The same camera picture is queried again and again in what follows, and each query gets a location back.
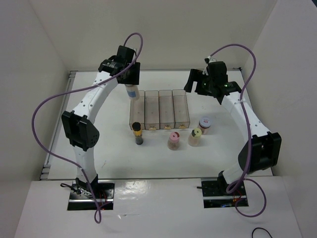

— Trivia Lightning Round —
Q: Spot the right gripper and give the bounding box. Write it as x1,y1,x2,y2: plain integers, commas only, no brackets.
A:
184,68,215,96

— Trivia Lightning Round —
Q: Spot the silver-lid blue-label bottle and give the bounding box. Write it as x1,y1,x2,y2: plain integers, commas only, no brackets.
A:
125,84,140,101

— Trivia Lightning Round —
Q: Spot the red-label lid spice jar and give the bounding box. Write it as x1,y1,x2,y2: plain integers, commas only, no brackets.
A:
198,116,212,135

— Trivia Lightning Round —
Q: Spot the pink-lid spice jar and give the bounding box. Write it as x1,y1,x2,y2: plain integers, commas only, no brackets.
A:
167,132,180,150

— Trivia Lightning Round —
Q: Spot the black-gold cap spice bottle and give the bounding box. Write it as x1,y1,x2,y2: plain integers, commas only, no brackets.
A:
132,122,144,145

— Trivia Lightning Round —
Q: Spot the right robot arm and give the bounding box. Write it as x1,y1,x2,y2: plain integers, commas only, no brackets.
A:
184,61,282,195

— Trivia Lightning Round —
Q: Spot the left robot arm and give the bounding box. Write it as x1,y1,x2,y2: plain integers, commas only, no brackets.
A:
61,46,141,198

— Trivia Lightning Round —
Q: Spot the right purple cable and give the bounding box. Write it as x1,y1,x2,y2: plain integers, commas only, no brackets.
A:
204,43,267,218

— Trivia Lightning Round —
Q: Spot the purple cable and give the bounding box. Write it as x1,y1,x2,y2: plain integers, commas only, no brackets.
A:
31,32,145,224
204,43,267,218

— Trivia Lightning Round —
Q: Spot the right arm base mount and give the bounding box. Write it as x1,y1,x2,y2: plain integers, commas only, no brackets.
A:
196,179,249,208

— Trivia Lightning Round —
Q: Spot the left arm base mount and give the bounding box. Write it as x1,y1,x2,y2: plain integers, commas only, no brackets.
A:
60,181,115,211

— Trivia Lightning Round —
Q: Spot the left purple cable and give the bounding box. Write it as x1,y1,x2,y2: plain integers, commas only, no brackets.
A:
31,32,145,224

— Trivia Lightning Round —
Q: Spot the black cable on floor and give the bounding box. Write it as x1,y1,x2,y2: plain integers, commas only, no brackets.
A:
251,227,274,238

